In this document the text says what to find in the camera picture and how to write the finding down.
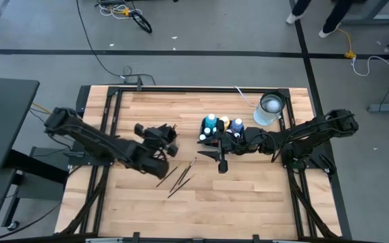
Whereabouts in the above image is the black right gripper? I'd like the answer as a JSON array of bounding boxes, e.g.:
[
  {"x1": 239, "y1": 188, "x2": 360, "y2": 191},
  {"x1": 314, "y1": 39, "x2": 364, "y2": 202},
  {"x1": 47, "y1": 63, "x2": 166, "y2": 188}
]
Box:
[{"x1": 197, "y1": 119, "x2": 263, "y2": 174}]

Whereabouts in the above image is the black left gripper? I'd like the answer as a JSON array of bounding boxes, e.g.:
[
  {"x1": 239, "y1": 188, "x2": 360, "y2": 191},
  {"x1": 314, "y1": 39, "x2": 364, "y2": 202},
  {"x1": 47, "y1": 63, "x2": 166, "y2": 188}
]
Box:
[{"x1": 134, "y1": 123, "x2": 178, "y2": 159}]

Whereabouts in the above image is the large purple paint bottle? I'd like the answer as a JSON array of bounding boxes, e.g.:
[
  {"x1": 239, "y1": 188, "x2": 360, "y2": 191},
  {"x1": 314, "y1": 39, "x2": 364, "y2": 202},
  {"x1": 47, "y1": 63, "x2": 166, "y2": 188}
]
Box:
[{"x1": 230, "y1": 117, "x2": 244, "y2": 134}]

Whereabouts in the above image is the large yellow paint bottle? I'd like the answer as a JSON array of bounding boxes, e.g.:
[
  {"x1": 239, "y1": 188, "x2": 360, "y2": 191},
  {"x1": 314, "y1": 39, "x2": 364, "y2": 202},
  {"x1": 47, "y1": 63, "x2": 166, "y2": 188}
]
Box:
[{"x1": 218, "y1": 115, "x2": 232, "y2": 131}]

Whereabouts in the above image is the large teal paint bottle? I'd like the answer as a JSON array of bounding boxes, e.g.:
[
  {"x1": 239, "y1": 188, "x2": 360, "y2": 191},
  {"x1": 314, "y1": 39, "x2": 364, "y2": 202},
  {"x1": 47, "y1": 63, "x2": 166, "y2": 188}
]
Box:
[{"x1": 204, "y1": 113, "x2": 218, "y2": 131}]

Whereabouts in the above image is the black brush silver ferrule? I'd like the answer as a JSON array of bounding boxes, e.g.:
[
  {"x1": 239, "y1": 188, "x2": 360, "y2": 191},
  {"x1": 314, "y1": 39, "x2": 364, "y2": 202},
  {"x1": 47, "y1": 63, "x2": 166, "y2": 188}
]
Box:
[{"x1": 155, "y1": 165, "x2": 180, "y2": 188}]

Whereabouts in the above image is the teal plastic caddy bin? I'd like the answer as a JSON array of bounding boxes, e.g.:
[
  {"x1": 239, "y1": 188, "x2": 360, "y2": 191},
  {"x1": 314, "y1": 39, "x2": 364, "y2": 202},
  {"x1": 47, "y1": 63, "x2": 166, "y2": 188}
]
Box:
[{"x1": 199, "y1": 115, "x2": 246, "y2": 149}]

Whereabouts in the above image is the black rolling cart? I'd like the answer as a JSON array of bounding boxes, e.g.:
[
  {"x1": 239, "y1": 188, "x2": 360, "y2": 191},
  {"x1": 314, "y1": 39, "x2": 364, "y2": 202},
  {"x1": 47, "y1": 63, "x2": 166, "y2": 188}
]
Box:
[{"x1": 0, "y1": 145, "x2": 72, "y2": 237}]

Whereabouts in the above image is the black side desk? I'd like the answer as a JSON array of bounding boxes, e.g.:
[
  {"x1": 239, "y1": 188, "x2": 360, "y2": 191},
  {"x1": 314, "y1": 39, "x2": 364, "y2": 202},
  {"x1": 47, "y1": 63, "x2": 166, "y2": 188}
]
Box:
[{"x1": 0, "y1": 76, "x2": 41, "y2": 172}]

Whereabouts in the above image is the grey desk leg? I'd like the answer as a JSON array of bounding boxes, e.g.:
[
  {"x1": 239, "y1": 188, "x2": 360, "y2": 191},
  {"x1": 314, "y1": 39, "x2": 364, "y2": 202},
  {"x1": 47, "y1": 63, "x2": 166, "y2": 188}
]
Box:
[
  {"x1": 366, "y1": 102, "x2": 389, "y2": 113},
  {"x1": 341, "y1": 0, "x2": 389, "y2": 25}
]

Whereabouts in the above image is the person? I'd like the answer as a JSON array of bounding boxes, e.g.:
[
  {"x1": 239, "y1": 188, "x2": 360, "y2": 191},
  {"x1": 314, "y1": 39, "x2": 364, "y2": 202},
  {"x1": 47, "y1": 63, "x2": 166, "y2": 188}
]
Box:
[{"x1": 284, "y1": 0, "x2": 355, "y2": 39}]

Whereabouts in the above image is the white lamp cord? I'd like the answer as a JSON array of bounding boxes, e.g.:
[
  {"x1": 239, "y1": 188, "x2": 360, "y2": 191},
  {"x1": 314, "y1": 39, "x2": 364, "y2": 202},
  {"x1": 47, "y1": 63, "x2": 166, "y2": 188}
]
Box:
[{"x1": 234, "y1": 85, "x2": 255, "y2": 107}]

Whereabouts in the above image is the black metal table frame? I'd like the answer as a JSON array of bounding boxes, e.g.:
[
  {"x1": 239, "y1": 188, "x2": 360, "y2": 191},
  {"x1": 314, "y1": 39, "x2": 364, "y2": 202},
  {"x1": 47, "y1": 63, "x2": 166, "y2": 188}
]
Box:
[{"x1": 54, "y1": 84, "x2": 353, "y2": 243}]

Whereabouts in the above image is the long black cable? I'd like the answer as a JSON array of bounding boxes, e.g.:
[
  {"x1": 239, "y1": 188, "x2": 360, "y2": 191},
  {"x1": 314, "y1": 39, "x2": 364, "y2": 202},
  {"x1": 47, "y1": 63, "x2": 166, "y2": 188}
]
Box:
[{"x1": 75, "y1": 0, "x2": 157, "y2": 86}]

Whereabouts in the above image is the white and yellow cable bundle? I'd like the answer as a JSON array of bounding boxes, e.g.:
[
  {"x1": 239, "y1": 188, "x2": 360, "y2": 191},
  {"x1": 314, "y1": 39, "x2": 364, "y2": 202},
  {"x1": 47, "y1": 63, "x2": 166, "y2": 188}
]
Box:
[{"x1": 95, "y1": 0, "x2": 154, "y2": 34}]

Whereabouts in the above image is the yellow extension cable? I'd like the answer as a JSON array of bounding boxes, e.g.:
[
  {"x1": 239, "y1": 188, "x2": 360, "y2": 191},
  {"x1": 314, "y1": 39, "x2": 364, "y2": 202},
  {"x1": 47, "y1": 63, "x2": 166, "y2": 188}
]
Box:
[{"x1": 336, "y1": 28, "x2": 357, "y2": 60}]

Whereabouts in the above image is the white floor cable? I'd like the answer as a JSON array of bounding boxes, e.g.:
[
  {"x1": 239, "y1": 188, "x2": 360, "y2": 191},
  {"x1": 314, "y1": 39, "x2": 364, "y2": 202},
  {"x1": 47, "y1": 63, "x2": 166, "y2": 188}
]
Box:
[{"x1": 351, "y1": 55, "x2": 389, "y2": 92}]

